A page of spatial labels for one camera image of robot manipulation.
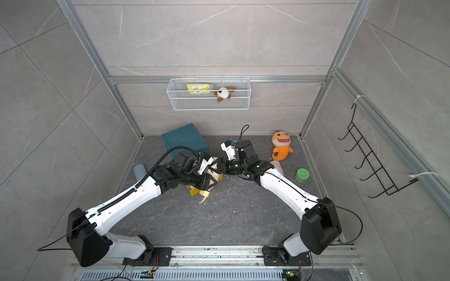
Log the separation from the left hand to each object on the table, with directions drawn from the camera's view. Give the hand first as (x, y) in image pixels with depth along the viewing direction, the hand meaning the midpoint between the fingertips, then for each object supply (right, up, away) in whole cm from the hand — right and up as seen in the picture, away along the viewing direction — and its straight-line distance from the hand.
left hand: (215, 179), depth 75 cm
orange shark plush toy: (+39, +19, +33) cm, 54 cm away
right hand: (-1, +5, +1) cm, 5 cm away
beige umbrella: (-1, +4, -3) cm, 5 cm away
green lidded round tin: (+47, -1, +21) cm, 51 cm away
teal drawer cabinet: (-16, +20, +16) cm, 31 cm away
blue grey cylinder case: (-45, 0, +24) cm, 51 cm away
